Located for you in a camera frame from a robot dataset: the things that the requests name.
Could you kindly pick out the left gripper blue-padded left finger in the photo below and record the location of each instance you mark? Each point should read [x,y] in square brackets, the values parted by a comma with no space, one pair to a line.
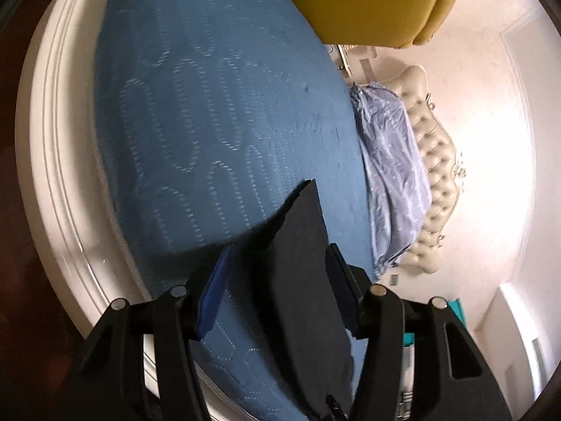
[137,364]

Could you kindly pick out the teal storage bin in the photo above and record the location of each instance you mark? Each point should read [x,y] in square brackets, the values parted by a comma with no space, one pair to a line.
[457,308]

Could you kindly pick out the black pants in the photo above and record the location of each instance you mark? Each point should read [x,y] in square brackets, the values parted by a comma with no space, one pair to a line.
[279,269]

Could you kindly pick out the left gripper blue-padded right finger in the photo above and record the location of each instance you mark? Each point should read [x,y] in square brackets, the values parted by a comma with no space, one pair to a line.
[421,363]

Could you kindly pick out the cream tufted headboard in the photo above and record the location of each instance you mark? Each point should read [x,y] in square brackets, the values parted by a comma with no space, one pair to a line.
[441,162]

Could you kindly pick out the lavender crumpled duvet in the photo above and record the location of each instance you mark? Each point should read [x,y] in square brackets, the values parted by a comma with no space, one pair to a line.
[398,189]

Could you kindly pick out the blue quilted mattress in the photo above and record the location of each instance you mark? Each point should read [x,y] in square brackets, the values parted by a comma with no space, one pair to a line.
[208,114]

